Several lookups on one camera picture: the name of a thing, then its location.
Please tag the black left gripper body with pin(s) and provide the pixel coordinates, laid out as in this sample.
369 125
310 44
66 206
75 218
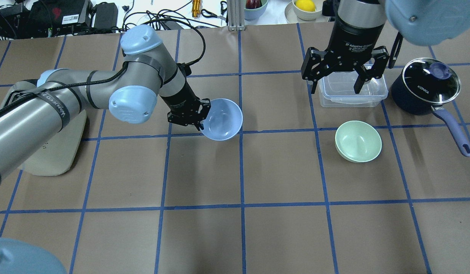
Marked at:
178 97

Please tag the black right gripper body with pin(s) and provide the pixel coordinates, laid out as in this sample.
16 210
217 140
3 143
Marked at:
352 38

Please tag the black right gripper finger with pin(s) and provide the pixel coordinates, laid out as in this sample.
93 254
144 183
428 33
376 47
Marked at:
365 74
314 78

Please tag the green bowl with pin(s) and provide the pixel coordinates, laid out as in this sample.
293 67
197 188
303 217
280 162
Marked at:
357 142

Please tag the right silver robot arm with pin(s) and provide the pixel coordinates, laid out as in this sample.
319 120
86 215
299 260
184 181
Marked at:
420 22

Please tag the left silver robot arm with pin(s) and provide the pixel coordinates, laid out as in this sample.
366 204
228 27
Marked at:
148 72

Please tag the blue bowl with fruit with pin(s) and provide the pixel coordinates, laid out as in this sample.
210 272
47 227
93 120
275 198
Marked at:
254 9

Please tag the clear plastic container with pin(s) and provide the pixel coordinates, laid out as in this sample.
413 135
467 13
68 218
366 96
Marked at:
337 91

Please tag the blue saucepan with glass lid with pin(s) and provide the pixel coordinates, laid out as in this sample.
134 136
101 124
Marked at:
423 87

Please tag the beige cup with lemon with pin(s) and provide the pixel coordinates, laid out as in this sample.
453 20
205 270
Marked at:
303 10

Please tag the black scissors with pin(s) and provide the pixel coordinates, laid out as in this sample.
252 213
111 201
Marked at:
221 15

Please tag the black power adapter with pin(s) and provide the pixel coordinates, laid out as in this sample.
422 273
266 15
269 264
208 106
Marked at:
105 17

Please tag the black computer box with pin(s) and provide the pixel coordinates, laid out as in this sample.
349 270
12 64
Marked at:
51 18

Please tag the yellow screwdriver handle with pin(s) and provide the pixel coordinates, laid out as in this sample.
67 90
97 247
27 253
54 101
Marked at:
196 8

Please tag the aluminium frame post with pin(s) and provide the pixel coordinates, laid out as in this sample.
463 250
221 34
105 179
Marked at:
236 15

